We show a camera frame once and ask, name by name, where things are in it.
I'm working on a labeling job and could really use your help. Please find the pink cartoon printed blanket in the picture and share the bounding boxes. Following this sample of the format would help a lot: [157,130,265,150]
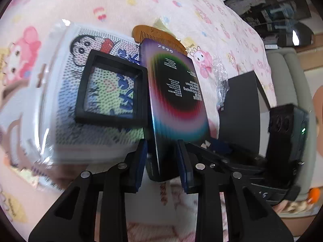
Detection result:
[0,0,275,242]

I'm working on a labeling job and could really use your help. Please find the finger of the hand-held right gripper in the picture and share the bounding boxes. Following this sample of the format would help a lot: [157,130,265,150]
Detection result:
[189,142,268,179]

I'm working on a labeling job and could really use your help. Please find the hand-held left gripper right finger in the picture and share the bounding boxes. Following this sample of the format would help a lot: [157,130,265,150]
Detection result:
[177,139,294,242]

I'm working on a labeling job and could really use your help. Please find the black square frame case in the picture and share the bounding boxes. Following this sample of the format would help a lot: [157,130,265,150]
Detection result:
[74,50,148,128]

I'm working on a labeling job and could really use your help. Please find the small orange object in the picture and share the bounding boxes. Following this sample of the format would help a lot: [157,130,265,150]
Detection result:
[308,188,320,204]

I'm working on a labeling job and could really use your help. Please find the dark glass cabinet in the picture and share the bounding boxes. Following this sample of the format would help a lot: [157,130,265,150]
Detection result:
[223,0,318,47]

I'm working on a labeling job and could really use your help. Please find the person's right hand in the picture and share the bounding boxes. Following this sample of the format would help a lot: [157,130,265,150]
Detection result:
[271,199,303,215]

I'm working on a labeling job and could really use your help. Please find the cartoon bead art packet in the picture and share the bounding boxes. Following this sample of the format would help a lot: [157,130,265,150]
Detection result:
[20,20,152,189]

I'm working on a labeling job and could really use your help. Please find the small yellowish wrapper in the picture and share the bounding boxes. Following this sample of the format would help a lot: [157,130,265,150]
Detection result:
[151,16,174,34]

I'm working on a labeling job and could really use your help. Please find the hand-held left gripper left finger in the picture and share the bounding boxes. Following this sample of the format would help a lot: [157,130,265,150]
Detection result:
[28,139,148,242]

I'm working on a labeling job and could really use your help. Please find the beige sofa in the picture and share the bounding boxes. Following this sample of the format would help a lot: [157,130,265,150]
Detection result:
[262,47,318,215]

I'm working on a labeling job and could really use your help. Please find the black storage container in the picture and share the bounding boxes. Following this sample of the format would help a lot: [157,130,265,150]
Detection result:
[217,71,268,162]

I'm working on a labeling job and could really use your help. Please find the clear crinkled plastic wrap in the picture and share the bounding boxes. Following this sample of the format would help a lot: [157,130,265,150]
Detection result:
[212,55,230,106]

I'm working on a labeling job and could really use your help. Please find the purple rainbow gradient box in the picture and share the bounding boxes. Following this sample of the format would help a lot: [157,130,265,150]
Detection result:
[139,38,210,182]

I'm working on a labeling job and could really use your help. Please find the brown wooden comb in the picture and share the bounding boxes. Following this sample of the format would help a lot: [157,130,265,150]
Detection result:
[132,25,190,56]

